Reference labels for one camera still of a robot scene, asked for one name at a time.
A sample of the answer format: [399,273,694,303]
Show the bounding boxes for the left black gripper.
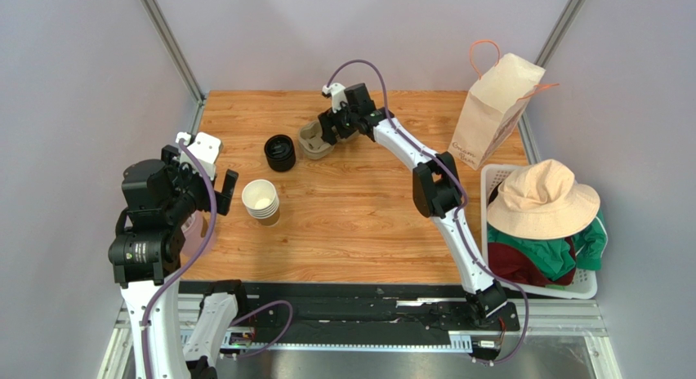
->
[162,145,236,223]

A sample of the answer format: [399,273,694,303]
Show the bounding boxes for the pulp cup carrier tray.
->
[298,121,359,160]

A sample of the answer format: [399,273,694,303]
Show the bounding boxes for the stack of paper cups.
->
[242,179,280,226]

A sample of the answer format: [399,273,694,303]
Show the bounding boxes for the paper takeout bag orange handles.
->
[448,39,553,170]

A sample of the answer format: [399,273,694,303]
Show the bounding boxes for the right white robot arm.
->
[319,82,520,330]

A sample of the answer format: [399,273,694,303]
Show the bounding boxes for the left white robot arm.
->
[108,145,248,378]

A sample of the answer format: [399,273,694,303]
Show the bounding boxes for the pink cup with straws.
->
[181,212,209,265]

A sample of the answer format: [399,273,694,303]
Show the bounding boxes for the stack of black lids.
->
[264,134,297,172]

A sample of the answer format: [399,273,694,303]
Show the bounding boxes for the dark red garment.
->
[488,243,577,288]

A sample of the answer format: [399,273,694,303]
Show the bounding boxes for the beige bucket hat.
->
[486,159,601,240]

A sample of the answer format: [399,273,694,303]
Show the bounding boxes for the green garment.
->
[487,212,609,280]

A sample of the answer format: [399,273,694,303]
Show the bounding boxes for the white plastic basket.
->
[480,163,598,300]

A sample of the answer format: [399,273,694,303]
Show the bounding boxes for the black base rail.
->
[179,280,520,348]

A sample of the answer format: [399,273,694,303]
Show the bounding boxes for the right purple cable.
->
[326,59,530,367]

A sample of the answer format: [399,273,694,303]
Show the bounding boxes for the aluminium frame base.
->
[97,293,623,379]

